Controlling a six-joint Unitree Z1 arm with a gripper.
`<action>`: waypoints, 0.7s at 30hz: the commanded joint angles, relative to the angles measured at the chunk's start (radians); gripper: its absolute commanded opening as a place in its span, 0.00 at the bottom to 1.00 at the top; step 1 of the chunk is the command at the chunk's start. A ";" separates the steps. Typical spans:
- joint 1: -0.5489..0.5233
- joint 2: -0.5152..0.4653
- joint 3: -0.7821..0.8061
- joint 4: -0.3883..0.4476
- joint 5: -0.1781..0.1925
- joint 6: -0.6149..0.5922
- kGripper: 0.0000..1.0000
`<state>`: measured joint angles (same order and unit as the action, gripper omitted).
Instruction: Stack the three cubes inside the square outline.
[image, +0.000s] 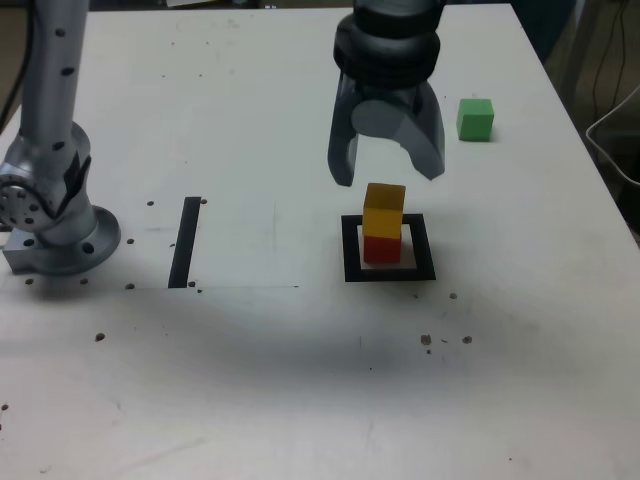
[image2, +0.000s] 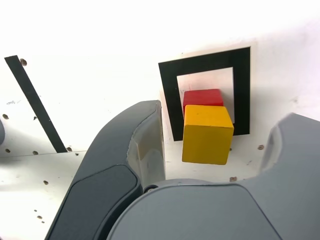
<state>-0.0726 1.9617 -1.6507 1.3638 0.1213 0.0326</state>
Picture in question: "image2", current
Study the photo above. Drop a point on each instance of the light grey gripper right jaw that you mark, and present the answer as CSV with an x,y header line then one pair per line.
x,y
212,212

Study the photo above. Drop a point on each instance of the black tape strip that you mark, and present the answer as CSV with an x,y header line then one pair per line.
x,y
32,100

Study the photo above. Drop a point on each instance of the black tape square outline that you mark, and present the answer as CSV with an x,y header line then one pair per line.
x,y
167,87

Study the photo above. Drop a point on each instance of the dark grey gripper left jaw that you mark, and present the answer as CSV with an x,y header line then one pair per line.
x,y
100,175

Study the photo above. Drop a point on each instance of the yellow cube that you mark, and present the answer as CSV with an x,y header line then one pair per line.
x,y
206,140

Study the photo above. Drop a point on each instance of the red cube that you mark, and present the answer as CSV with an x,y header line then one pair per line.
x,y
202,96

